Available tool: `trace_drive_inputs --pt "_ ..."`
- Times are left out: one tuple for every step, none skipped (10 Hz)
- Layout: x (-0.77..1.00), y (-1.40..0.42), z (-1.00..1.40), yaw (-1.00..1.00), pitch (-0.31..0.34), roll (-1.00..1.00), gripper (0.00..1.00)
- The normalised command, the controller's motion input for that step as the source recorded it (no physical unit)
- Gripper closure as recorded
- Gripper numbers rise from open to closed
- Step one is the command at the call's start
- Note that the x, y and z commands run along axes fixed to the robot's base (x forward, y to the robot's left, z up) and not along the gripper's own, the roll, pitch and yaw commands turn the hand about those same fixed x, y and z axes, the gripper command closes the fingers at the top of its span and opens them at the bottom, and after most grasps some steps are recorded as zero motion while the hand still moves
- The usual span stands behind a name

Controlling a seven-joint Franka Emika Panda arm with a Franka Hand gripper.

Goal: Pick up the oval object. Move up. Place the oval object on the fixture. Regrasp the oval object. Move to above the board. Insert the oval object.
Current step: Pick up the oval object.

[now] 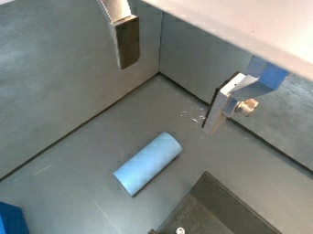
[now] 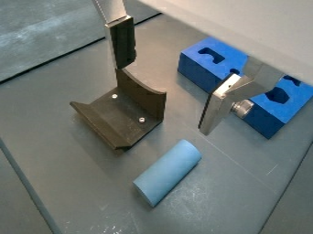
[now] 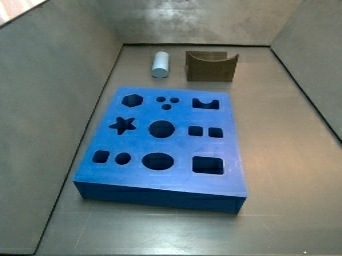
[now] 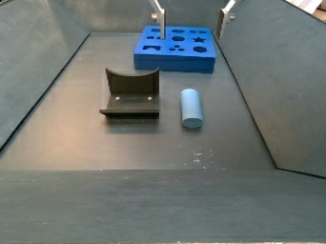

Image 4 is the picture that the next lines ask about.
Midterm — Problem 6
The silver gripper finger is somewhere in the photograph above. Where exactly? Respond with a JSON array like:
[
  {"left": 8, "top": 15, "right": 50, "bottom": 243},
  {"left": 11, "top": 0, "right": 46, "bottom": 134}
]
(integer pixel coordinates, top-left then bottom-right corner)
[
  {"left": 217, "top": 0, "right": 237, "bottom": 38},
  {"left": 149, "top": 0, "right": 166, "bottom": 40}
]

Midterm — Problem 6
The light blue oval cylinder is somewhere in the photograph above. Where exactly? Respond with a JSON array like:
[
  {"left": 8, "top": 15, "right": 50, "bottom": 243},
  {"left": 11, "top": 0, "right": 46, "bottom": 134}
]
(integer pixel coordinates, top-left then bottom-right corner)
[{"left": 181, "top": 89, "right": 205, "bottom": 129}]

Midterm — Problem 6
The blue foam shape board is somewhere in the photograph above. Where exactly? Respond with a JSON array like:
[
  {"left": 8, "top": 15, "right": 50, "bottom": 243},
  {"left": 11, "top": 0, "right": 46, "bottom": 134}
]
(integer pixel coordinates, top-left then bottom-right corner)
[{"left": 134, "top": 26, "right": 217, "bottom": 73}]

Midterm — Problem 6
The black curved fixture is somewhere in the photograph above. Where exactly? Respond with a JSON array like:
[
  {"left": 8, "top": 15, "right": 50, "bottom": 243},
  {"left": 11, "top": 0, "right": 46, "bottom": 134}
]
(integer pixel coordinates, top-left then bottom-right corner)
[{"left": 99, "top": 70, "right": 161, "bottom": 116}]

